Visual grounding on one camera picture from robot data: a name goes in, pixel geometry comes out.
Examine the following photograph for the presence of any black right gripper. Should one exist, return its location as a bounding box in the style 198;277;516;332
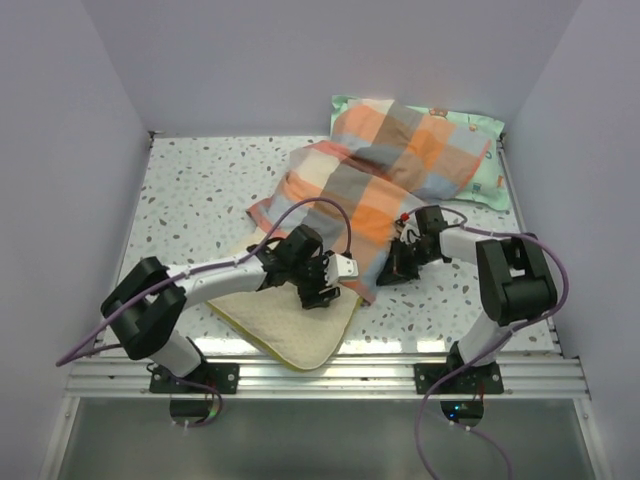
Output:
376;237;438;286

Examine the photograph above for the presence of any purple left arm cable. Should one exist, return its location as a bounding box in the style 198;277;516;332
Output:
54;197;352;369

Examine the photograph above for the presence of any green cartoon print pillow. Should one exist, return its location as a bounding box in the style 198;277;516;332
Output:
330;95;509;210

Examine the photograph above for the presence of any orange grey plaid pillowcase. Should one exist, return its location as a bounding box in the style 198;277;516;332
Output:
244;98;492;305

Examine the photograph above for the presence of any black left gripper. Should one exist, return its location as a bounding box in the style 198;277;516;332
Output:
289;251;340;308

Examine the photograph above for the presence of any aluminium mounting rail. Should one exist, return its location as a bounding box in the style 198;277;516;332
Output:
64;327;591;400

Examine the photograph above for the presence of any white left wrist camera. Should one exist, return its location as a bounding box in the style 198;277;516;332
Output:
324;253;359;286

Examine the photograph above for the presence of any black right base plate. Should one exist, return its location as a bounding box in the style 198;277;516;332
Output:
413;362;505;395

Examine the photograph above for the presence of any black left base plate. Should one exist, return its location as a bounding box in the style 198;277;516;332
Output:
147;362;240;394

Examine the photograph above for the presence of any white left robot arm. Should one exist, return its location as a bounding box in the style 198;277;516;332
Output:
101;225;358;393

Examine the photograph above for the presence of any cream pillow yellow trim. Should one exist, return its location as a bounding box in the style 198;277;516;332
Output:
208;285;362;371

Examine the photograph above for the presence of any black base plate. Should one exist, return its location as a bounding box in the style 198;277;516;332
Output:
413;362;505;395
147;362;240;394

